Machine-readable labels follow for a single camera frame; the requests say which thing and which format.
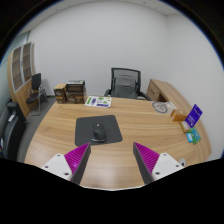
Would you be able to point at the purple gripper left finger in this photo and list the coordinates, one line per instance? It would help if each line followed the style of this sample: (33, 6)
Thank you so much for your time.
(70, 166)

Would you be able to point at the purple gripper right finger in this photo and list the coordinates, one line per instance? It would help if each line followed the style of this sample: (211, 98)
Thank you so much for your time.
(152, 165)

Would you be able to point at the black computer mouse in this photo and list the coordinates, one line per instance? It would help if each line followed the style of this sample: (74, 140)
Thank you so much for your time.
(99, 134)

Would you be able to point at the dark grey mouse pad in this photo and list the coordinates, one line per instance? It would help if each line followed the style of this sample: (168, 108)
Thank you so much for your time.
(84, 129)

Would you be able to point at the green and blue packet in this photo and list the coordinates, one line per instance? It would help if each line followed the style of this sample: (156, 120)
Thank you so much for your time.
(193, 136)

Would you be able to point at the round silver coaster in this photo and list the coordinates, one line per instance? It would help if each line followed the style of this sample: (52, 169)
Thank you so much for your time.
(160, 107)

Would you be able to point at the white printed sheet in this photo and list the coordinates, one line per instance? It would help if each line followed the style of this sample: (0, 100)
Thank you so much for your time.
(96, 101)

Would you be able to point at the purple standing card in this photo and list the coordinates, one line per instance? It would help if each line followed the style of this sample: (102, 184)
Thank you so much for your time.
(193, 116)

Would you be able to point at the black and brown box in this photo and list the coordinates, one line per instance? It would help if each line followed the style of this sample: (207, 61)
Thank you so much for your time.
(76, 92)

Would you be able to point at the wooden side cabinet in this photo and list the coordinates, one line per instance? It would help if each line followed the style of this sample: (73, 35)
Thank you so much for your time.
(162, 91)

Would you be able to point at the small brown cardboard box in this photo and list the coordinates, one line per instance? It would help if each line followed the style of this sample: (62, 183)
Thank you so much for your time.
(60, 93)

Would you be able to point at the black leather sofa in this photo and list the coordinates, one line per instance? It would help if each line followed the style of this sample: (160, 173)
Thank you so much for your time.
(12, 127)

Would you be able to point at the black visitor chair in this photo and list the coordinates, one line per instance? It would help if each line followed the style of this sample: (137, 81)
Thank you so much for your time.
(36, 92)

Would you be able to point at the black mesh office chair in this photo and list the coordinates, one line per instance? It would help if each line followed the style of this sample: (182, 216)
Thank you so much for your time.
(125, 83)

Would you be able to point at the wooden bookshelf cabinet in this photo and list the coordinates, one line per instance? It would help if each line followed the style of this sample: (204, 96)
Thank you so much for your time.
(19, 73)

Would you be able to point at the white desk cable grommet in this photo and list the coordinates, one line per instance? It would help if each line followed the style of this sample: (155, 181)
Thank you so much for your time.
(182, 162)

